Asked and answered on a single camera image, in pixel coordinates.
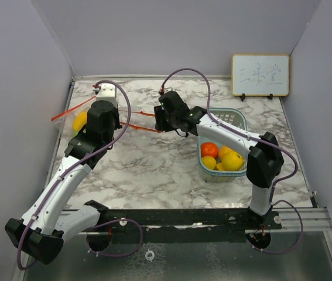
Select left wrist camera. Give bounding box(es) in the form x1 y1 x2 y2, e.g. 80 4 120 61
93 83 117 106

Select orange tangerine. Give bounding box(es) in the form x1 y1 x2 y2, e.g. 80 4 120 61
200 142 219 158

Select small whiteboard with writing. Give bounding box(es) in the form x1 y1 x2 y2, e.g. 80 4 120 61
231 53 290 97

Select clear zip top bag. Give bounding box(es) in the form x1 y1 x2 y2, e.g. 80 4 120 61
51 93 96 136

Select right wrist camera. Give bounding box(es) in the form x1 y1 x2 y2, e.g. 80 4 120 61
158 85 173 95

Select light blue plastic basket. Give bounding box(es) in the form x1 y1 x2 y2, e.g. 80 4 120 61
197 108 248 183

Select clear zip bag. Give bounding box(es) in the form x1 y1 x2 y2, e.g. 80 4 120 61
118 107 162 133
51 93 96 136

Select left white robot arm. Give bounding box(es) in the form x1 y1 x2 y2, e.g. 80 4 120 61
5 100 122 265

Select orange fruit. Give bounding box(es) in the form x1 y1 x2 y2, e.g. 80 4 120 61
218 146 234 161

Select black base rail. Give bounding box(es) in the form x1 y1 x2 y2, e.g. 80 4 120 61
84 208 282 244

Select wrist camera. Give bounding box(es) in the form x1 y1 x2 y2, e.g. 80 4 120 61
158 85 173 95
93 83 117 106

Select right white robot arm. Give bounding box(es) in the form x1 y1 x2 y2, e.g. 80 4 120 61
154 91 284 229

